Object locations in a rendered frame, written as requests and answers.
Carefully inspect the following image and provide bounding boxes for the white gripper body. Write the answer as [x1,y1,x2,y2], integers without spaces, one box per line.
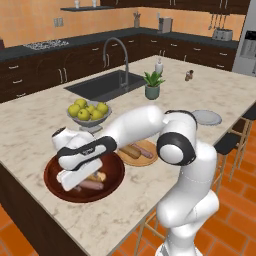
[56,160,103,193]

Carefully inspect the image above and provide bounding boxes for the pink sausage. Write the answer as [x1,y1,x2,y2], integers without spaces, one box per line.
[77,179,105,191]
[129,142,155,160]

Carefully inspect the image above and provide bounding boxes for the tan bread bun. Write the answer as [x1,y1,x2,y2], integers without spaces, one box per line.
[118,145,142,160]
[93,171,108,183]

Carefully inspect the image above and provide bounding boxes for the dark red round bowl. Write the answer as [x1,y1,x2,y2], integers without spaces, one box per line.
[43,151,126,204]

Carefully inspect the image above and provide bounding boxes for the grey footed fruit bowl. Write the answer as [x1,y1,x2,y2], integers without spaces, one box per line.
[66,105,113,135]

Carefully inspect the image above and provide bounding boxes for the round wooden plate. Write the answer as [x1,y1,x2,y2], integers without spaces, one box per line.
[116,139,160,167]

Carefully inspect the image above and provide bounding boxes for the round grey plate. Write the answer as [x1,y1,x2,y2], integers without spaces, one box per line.
[191,109,223,127]

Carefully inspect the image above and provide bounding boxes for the dark wood kitchen island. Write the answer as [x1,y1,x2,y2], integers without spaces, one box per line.
[0,162,88,256]

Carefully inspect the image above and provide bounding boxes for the black seat wooden stool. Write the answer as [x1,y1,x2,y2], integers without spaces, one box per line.
[231,102,256,168]
[212,131,242,196]
[134,209,168,256]

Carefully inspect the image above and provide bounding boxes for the dark grey sink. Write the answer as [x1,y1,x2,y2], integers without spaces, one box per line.
[63,69,148,103]

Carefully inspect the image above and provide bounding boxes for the dark wood base cupboards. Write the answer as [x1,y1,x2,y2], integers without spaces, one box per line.
[139,31,240,73]
[0,33,142,105]

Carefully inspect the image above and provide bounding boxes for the grey arched tap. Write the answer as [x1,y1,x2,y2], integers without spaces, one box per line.
[102,36,131,92]

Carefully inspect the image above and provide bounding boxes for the green plant in grey pot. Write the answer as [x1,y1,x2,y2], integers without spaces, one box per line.
[142,70,166,101]

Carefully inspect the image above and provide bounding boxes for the grey hob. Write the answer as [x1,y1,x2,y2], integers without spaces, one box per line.
[23,38,70,51]

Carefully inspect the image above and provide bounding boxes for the white soap dispenser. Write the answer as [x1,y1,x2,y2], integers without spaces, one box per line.
[154,56,165,75]

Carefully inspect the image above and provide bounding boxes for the small brown grinder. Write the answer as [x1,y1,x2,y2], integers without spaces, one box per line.
[184,69,195,82]

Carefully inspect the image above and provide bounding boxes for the grey pot with tools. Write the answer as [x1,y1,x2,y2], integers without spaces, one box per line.
[132,10,142,30]

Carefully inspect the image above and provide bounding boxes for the grey coffee machine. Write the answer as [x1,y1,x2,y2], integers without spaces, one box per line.
[156,13,174,35]

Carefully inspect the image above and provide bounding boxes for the silver toaster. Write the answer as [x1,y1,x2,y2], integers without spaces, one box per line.
[211,27,234,42]

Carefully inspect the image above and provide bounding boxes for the silver fridge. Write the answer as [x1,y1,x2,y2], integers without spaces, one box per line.
[231,0,256,78]

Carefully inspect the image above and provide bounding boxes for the grey wall socket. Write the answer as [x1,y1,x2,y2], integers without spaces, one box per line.
[53,16,65,28]

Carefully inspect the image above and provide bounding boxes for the dark wall shelf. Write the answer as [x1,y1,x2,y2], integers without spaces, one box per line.
[60,5,116,13]

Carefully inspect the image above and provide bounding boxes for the dark wood wall cupboards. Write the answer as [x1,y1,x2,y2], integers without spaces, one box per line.
[99,0,252,16]

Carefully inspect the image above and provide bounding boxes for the rail with hanging tools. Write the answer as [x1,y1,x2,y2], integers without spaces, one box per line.
[207,12,228,32]

